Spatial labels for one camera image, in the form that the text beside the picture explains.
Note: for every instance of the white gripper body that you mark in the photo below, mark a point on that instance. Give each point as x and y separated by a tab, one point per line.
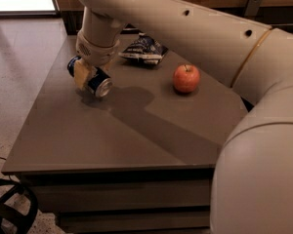
95	54

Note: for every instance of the blue pepsi can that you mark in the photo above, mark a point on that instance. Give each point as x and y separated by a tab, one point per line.
99	86

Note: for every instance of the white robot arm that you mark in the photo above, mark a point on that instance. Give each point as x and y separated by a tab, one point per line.
252	190

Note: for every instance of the blue chip bag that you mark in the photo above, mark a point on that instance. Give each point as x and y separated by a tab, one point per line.
145	49

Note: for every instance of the red apple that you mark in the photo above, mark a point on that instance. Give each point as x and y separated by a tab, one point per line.
186	78

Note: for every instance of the grey drawer cabinet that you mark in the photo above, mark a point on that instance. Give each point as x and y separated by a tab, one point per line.
139	161

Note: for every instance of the right metal bracket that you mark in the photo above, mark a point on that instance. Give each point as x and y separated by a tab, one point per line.
252	7

